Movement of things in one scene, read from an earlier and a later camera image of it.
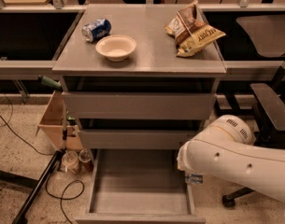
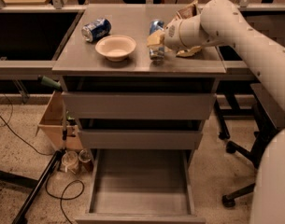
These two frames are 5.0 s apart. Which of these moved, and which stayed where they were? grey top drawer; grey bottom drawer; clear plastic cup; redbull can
Moved: redbull can
Stayed: clear plastic cup; grey bottom drawer; grey top drawer
